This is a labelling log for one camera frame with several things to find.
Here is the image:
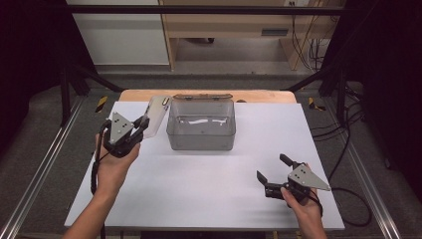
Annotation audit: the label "left hand-held gripper cable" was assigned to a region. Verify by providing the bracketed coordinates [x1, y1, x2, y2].
[91, 119, 112, 239]

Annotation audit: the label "black floor cables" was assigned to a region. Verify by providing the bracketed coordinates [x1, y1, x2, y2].
[311, 83, 367, 182]

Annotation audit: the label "person's right hand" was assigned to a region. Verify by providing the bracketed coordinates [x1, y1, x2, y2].
[280, 185, 324, 222]

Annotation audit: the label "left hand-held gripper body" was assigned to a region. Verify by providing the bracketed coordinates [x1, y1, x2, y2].
[103, 112, 144, 159]

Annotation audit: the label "hanging black cable bundle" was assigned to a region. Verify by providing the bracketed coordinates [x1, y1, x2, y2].
[291, 14, 330, 73]

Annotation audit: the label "black curtain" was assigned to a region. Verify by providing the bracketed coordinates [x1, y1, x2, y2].
[326, 0, 422, 193]
[0, 0, 98, 157]

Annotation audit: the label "black horizontal frame bar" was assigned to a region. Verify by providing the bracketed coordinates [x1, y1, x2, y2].
[66, 4, 346, 16]

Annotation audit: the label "yellow black hazard tape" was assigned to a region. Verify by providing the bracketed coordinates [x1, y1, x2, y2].
[308, 97, 326, 113]
[95, 96, 109, 115]

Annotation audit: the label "hand-held gripper cable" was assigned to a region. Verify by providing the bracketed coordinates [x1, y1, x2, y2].
[310, 186, 373, 229]
[91, 119, 112, 239]

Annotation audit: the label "translucent phone case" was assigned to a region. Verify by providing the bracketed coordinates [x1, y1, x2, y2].
[142, 95, 172, 139]

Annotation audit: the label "person's left hand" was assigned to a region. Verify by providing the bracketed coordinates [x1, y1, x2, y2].
[95, 132, 141, 198]

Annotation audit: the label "white cabinet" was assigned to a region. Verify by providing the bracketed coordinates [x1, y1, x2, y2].
[66, 0, 170, 67]

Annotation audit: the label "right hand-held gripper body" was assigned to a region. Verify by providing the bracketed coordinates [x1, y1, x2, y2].
[264, 161, 332, 203]

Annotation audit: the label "aluminium floor rail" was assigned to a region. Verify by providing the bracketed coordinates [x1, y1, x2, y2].
[0, 96, 86, 239]
[322, 98, 403, 239]

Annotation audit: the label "transparent grey lidded box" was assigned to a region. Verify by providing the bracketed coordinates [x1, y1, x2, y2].
[165, 93, 237, 152]

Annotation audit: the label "right hand-held gripper cable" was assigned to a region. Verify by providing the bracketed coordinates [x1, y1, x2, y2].
[310, 186, 373, 229]

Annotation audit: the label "black metal stand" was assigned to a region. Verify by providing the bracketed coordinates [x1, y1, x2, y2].
[282, 64, 348, 118]
[59, 62, 125, 127]

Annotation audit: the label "light wooden office desk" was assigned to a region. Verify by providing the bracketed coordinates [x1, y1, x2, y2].
[158, 0, 336, 72]

